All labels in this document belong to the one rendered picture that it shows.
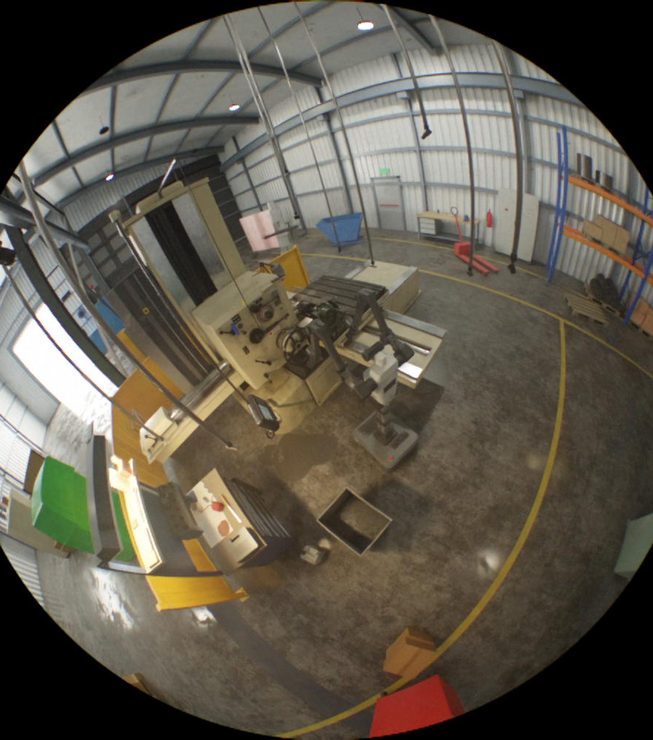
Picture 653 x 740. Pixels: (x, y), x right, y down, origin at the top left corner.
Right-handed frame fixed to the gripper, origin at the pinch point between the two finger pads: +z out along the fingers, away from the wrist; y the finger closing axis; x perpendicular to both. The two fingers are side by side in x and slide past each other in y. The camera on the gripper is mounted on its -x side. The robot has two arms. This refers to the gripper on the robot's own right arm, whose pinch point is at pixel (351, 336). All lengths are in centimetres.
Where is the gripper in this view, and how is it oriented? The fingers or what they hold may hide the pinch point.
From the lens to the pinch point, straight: 220.3
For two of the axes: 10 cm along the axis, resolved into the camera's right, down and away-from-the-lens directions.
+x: 6.4, 7.5, -1.8
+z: -0.9, 3.0, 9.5
